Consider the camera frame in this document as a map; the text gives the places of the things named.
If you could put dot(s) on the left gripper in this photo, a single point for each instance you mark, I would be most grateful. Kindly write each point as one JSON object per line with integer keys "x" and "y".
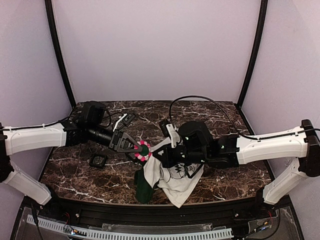
{"x": 114, "y": 141}

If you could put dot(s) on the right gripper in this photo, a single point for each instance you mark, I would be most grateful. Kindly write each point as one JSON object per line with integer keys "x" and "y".
{"x": 166, "y": 157}

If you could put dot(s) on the pink flower brooch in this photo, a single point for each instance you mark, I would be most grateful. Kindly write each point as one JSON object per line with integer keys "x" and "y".
{"x": 146, "y": 153}

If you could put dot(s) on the white and green garment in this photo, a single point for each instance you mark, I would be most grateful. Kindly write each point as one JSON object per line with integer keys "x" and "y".
{"x": 177, "y": 182}

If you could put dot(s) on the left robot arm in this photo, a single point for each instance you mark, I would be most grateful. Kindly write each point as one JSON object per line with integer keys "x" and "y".
{"x": 71, "y": 131}

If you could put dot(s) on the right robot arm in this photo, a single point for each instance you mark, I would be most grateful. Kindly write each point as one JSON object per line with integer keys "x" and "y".
{"x": 193, "y": 143}

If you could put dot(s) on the black square box right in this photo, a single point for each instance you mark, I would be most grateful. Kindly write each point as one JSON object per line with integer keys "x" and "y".
{"x": 131, "y": 157}

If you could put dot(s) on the black square box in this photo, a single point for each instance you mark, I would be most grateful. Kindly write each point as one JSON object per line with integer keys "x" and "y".
{"x": 131, "y": 157}
{"x": 98, "y": 161}

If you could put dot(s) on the black square box left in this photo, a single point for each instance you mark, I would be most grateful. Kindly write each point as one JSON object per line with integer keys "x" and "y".
{"x": 98, "y": 161}

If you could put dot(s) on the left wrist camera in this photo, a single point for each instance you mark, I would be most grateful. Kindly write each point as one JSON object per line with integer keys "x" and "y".
{"x": 124, "y": 121}

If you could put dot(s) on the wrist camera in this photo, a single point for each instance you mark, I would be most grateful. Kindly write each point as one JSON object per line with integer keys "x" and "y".
{"x": 170, "y": 131}
{"x": 124, "y": 121}

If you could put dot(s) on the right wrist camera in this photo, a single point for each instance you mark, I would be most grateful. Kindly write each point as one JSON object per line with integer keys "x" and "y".
{"x": 170, "y": 131}

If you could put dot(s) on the white slotted cable duct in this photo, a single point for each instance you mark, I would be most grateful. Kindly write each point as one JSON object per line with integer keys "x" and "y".
{"x": 131, "y": 232}

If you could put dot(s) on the black aluminium front rail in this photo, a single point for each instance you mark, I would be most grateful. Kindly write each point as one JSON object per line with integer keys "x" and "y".
{"x": 83, "y": 213}

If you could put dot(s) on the left black frame post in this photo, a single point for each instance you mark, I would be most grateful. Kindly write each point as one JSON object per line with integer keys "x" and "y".
{"x": 58, "y": 52}

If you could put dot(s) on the black frame post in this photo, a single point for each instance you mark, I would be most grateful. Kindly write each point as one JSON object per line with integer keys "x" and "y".
{"x": 254, "y": 52}
{"x": 58, "y": 52}

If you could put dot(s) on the right black frame post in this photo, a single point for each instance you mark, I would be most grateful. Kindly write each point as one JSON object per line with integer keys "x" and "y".
{"x": 254, "y": 52}

